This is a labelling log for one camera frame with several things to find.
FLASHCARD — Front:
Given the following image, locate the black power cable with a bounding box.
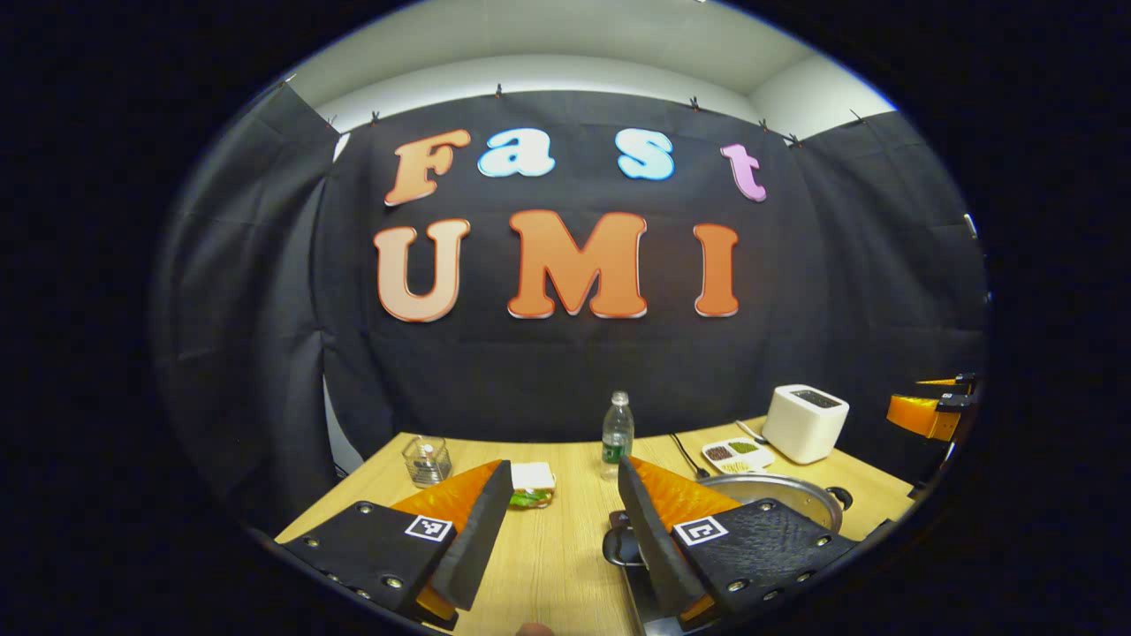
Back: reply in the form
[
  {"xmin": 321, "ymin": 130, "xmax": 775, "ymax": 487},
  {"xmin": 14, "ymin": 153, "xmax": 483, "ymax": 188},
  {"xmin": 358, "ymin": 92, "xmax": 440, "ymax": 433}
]
[{"xmin": 669, "ymin": 432, "xmax": 710, "ymax": 481}]

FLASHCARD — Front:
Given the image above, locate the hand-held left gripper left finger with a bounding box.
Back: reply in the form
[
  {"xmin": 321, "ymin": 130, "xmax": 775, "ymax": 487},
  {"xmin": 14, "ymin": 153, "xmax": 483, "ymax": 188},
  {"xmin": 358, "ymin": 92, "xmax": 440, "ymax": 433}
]
[{"xmin": 281, "ymin": 459, "xmax": 514, "ymax": 624}]

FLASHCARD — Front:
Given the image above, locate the white divided dish of beans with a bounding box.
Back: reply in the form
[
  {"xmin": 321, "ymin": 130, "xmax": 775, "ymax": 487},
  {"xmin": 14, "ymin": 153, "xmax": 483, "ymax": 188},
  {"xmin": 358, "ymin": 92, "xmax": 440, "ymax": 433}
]
[{"xmin": 702, "ymin": 437, "xmax": 776, "ymax": 474}]

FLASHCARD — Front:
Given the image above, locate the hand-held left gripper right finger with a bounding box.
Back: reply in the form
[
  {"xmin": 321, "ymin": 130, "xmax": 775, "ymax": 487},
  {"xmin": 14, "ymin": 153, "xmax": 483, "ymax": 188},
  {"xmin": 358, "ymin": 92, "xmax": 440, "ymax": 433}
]
[{"xmin": 617, "ymin": 455, "xmax": 860, "ymax": 624}]

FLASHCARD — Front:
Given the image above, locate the wire utensil holder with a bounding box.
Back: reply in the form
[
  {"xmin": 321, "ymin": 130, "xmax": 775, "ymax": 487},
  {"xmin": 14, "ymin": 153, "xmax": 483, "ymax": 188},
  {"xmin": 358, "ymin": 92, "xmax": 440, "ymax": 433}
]
[{"xmin": 402, "ymin": 435, "xmax": 453, "ymax": 489}]

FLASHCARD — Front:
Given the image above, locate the clear plastic water bottle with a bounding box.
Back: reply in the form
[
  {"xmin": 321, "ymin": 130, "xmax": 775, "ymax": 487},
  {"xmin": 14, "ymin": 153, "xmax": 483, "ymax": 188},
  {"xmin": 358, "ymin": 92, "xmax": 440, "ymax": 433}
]
[{"xmin": 602, "ymin": 391, "xmax": 635, "ymax": 481}]

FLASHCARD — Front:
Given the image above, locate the white toaster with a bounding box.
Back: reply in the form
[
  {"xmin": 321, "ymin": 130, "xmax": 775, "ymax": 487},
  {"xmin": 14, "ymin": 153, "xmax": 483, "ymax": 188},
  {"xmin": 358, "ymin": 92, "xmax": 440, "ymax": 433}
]
[{"xmin": 762, "ymin": 384, "xmax": 851, "ymax": 466}]

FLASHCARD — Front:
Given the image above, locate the sandwich with lettuce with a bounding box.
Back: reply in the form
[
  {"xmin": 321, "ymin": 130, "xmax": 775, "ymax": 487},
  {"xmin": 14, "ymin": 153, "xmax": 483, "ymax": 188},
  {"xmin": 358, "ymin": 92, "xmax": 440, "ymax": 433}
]
[{"xmin": 510, "ymin": 462, "xmax": 558, "ymax": 510}]

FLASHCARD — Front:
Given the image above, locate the steel pot with black handles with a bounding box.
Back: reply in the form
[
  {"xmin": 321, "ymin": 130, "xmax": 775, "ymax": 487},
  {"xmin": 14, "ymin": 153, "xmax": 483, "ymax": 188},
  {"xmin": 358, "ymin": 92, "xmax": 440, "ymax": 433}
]
[{"xmin": 603, "ymin": 473, "xmax": 855, "ymax": 571}]

